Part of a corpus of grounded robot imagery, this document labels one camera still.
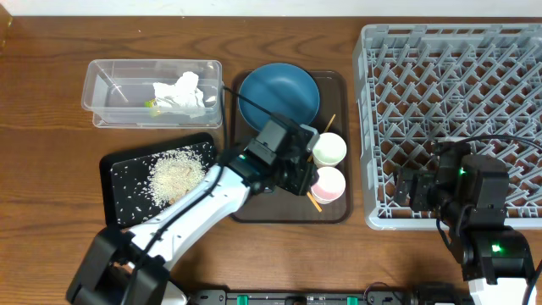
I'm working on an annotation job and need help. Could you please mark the white cup pink inside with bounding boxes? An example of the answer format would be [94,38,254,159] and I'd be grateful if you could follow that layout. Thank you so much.
[310,167,346,204]

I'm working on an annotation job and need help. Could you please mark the white cup green inside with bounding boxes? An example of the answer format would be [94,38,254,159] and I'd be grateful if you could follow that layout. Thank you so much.
[312,132,347,168]

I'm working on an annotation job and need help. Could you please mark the dark blue plate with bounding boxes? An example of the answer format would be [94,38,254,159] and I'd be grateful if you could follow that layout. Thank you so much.
[238,63,320,125]

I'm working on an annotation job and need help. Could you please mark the rice leftovers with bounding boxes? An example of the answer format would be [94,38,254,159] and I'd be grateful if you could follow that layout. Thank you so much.
[150,152,207,209]

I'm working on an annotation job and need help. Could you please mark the white napkin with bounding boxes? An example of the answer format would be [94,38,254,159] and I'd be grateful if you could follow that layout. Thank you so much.
[152,71,205,118]

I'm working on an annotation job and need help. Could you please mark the yellow snack wrapper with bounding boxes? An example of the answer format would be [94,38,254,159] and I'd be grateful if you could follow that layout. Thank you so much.
[144,99,161,117]

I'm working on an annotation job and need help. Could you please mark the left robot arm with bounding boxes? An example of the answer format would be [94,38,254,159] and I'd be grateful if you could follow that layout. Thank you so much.
[66,121,319,304]

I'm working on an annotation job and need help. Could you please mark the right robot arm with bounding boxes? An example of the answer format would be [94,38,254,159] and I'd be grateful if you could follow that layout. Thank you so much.
[394,152,541,304]

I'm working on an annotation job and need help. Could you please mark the grey dishwasher rack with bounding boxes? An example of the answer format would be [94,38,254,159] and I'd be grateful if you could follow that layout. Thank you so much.
[353,24,541,230]

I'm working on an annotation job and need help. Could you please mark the clear plastic waste bin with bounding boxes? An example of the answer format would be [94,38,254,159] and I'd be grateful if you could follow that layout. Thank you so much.
[81,59,224,129]

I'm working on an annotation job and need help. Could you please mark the wooden chopstick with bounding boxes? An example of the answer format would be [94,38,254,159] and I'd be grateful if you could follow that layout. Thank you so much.
[307,191,323,213]
[307,114,336,163]

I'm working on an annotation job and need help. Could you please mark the brown serving tray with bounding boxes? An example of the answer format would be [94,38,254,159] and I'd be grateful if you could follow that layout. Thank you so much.
[231,70,353,225]

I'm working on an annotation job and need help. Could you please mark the black tray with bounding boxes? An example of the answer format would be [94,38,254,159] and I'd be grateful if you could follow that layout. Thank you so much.
[99,132,217,229]

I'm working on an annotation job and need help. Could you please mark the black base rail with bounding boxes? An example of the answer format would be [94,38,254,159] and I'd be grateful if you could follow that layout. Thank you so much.
[188,287,473,305]

